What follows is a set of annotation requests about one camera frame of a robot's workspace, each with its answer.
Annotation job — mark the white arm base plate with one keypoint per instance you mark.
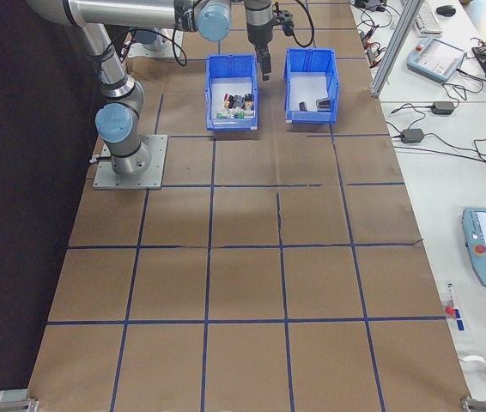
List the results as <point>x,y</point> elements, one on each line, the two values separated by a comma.
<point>157,171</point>
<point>166,50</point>

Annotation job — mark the black printed cylindrical battery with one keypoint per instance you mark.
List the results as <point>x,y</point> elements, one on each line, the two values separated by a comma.
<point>322,101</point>
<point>326,107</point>

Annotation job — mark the blue plastic battery bin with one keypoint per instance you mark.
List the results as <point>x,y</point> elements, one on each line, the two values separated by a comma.
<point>311,60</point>

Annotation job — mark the aluminium profile post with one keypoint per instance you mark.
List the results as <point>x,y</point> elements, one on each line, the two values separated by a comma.
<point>392,51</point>

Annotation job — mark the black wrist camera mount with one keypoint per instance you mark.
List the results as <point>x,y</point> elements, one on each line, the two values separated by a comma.
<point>285,21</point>

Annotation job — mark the grey desk box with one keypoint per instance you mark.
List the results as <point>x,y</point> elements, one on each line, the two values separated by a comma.
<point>374,5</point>

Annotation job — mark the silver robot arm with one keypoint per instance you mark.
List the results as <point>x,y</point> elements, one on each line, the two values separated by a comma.
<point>116,92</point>

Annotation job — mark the black blue selector switch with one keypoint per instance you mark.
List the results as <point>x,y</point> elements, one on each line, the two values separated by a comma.
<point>238,101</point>

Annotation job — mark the red marker pen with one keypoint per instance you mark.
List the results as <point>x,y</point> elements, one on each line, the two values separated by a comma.
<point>450,307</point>

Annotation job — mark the white keyboard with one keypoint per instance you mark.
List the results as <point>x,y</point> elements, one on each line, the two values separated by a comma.
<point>428,19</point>

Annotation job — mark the black frame cover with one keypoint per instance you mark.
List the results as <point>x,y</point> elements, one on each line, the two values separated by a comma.
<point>11,193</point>

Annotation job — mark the white foam liner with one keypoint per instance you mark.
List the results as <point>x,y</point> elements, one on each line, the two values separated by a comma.
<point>234,86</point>
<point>307,88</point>

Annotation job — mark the blue plastic button bin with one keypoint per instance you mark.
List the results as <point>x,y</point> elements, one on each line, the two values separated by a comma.
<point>232,66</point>

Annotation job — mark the grey connector box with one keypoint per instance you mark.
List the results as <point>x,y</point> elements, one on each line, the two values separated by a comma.
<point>366,34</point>
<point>376,55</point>

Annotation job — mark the plain dark cylindrical battery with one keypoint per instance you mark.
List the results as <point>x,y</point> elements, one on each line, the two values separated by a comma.
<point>303,106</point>

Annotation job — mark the black computer mouse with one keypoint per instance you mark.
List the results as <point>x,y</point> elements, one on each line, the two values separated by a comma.
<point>445,9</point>

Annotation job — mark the black power brick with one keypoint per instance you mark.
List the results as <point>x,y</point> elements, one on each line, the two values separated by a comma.
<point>444,107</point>
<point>411,135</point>

